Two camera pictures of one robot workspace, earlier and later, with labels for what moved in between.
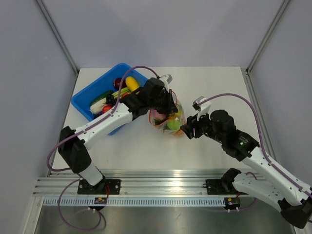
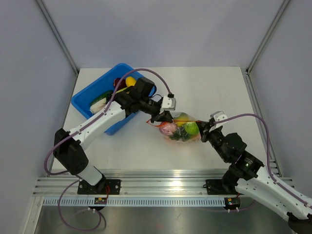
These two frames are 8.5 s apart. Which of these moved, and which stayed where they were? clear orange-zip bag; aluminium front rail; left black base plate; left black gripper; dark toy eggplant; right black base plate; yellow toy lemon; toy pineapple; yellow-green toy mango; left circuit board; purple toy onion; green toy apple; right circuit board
Moved: clear orange-zip bag; purple toy onion; left black gripper; toy pineapple; yellow-green toy mango; green toy apple
Stayed: yellow toy lemon; aluminium front rail; right circuit board; left black base plate; left circuit board; right black base plate; dark toy eggplant
